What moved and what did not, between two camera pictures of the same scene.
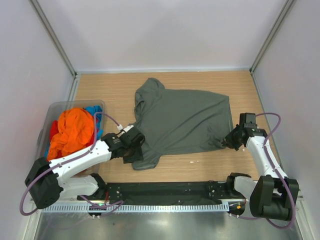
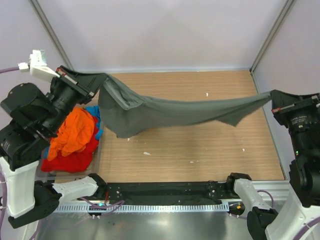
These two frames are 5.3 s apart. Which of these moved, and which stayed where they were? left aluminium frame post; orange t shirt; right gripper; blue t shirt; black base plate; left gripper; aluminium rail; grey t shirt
Moved: right gripper; left gripper; grey t shirt
Stayed: aluminium rail; black base plate; blue t shirt; orange t shirt; left aluminium frame post
